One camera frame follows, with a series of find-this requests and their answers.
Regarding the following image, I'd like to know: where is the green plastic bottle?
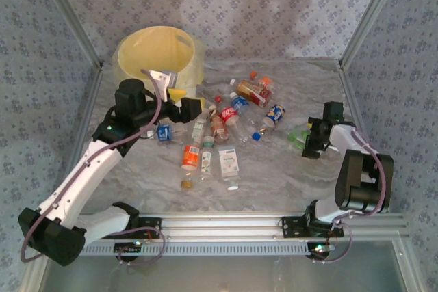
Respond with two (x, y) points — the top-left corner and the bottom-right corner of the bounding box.
(286, 127), (311, 152)

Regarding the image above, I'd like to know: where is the brown tea bottle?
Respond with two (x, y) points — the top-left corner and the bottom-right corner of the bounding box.
(207, 105), (231, 142)

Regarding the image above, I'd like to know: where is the small blue label bottle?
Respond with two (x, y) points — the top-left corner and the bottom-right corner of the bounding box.
(155, 123), (188, 143)

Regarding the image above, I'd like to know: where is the red label clear bottle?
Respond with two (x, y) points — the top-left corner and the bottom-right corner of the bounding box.
(214, 94), (253, 146)

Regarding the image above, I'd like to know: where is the orange label bottle gold cap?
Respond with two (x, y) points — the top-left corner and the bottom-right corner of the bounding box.
(179, 143), (202, 191)

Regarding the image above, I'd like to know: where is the blue label water bottle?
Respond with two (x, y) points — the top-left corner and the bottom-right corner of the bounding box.
(228, 91), (265, 129)

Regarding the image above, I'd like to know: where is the white label bottle green cap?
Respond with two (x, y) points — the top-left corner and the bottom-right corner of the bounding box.
(199, 135), (216, 183)

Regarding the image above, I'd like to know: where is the large red orange bottle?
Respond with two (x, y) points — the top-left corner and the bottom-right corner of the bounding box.
(229, 78), (275, 107)

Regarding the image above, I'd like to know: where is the orange drink bottle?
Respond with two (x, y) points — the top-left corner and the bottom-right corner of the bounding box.
(257, 75), (276, 92)

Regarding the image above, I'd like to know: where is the square white label bottle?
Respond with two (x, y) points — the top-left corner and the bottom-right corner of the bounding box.
(218, 146), (242, 193)

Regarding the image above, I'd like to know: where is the yellow plastic bucket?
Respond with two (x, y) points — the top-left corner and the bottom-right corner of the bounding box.
(112, 26), (207, 101)

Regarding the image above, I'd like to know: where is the black controller board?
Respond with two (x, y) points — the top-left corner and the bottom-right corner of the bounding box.
(114, 241), (144, 262)
(307, 242), (338, 261)

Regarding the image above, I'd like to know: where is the grey metal panel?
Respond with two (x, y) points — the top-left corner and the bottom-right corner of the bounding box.
(40, 256), (408, 292)

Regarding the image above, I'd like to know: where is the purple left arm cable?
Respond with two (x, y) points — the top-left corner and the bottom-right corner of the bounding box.
(20, 68), (162, 265)

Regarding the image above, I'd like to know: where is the aluminium frame post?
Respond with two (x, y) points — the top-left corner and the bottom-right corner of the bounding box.
(337, 0), (409, 70)
(34, 0), (105, 72)

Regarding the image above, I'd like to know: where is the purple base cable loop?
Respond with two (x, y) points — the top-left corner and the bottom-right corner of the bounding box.
(116, 226), (168, 267)
(311, 222), (354, 265)

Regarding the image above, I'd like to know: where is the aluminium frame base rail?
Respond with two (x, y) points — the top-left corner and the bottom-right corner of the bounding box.
(136, 212), (410, 239)

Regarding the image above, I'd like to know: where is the grey slotted cable duct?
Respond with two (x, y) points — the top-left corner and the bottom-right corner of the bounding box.
(80, 241), (318, 257)

